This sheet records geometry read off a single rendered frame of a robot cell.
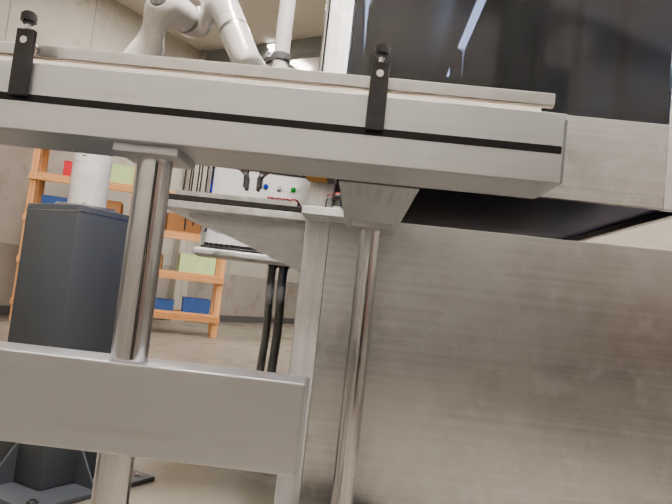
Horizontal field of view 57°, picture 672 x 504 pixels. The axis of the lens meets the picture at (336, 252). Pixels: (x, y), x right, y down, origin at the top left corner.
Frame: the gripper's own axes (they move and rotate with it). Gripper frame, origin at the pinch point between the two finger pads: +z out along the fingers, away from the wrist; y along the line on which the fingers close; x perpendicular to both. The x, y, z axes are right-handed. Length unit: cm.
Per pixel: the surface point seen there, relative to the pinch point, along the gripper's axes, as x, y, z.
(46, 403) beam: 96, 5, 48
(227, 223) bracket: 5.7, 4.7, 12.9
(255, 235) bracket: 5.7, -3.5, 15.5
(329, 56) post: 15.7, -19.5, -33.8
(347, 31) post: 15.7, -23.6, -41.1
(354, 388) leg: 38, -35, 50
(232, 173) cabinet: -83, 25, -18
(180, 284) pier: -843, 262, 35
